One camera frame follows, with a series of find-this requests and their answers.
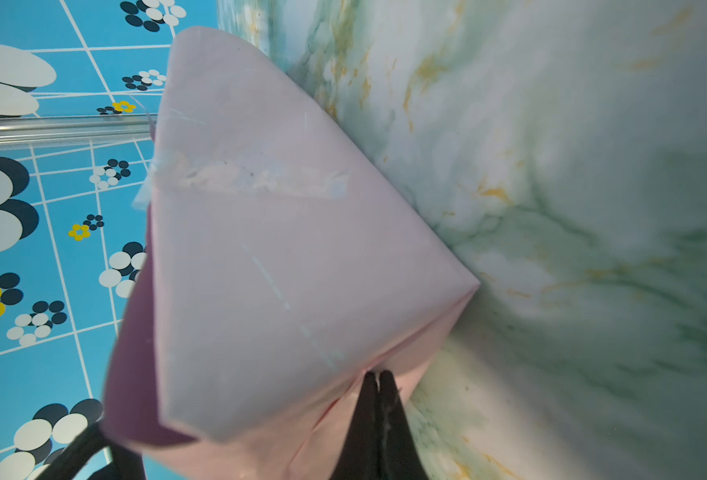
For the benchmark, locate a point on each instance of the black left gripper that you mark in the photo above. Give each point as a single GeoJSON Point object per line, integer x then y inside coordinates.
{"type": "Point", "coordinates": [124, 464]}

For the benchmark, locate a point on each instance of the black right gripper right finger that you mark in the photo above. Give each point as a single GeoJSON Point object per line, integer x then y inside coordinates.
{"type": "Point", "coordinates": [397, 457]}

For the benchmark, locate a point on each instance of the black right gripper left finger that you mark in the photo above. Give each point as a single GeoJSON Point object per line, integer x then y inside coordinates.
{"type": "Point", "coordinates": [359, 458]}

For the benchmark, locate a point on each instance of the purple wrapping paper sheet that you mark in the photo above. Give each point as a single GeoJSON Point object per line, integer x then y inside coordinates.
{"type": "Point", "coordinates": [255, 318]}

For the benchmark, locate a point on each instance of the clear tape strip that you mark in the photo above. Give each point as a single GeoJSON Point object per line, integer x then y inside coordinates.
{"type": "Point", "coordinates": [248, 172]}

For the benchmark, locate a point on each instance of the aluminium frame post left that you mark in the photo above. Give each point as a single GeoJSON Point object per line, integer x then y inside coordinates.
{"type": "Point", "coordinates": [74, 129]}

